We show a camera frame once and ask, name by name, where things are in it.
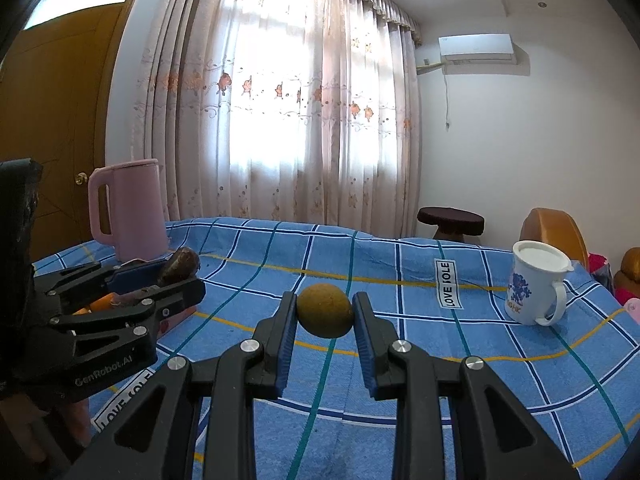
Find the blue plaid tablecloth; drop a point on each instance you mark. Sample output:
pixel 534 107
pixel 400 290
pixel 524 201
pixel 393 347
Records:
pixel 579 378

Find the pink electric kettle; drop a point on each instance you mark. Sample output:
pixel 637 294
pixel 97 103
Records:
pixel 134 208

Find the pink metal tin box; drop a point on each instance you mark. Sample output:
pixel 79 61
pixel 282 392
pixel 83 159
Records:
pixel 168 320

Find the small orange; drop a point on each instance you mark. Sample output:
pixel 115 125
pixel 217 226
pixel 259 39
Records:
pixel 107 302

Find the wooden door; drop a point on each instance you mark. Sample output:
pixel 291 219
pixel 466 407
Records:
pixel 50 92

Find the floral sheer curtain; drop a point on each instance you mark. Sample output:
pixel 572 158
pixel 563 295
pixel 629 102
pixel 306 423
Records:
pixel 285 110

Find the white air conditioner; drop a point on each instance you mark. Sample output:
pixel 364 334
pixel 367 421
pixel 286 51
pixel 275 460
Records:
pixel 479 48

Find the person's left hand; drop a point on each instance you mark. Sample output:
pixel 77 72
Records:
pixel 25 422

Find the brass door knob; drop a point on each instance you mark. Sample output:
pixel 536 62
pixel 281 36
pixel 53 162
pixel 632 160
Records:
pixel 81 178

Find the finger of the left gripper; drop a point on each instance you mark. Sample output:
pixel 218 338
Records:
pixel 141 319
pixel 100 274

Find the white blue-patterned mug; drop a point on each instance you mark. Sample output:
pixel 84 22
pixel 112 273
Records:
pixel 536 294

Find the brown leather chair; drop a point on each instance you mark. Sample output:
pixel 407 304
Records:
pixel 558 229

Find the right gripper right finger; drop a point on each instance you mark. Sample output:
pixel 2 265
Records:
pixel 494 435

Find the brown leather sofa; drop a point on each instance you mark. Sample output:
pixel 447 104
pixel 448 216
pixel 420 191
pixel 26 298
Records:
pixel 627 279

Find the dark water chestnut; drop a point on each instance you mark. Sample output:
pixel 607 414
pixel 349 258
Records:
pixel 183 264

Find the small brown longan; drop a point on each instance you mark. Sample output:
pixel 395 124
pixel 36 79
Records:
pixel 324 311

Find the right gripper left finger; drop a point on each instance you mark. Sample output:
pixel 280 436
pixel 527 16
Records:
pixel 154 435

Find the dark round stool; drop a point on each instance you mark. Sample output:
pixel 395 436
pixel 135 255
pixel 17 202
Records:
pixel 452 224

